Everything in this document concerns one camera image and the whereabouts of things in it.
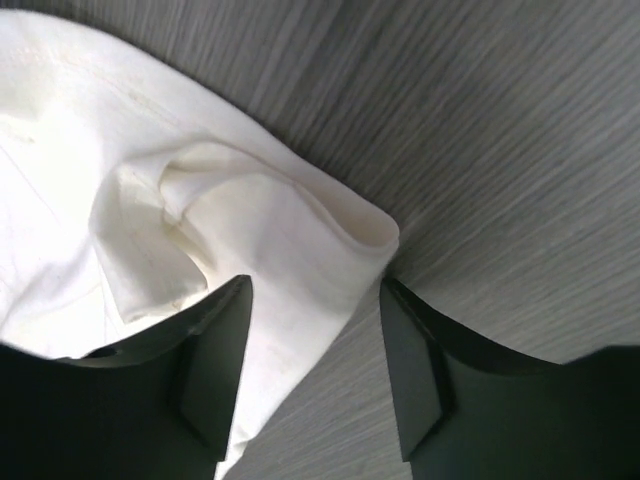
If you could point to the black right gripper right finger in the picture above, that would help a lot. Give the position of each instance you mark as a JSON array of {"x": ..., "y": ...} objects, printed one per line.
[{"x": 467, "y": 407}]

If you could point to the cream white t shirt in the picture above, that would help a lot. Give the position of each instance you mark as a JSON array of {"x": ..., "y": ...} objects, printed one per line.
[{"x": 129, "y": 192}]

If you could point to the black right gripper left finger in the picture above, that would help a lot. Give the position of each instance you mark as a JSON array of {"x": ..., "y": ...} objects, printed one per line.
[{"x": 156, "y": 405}]

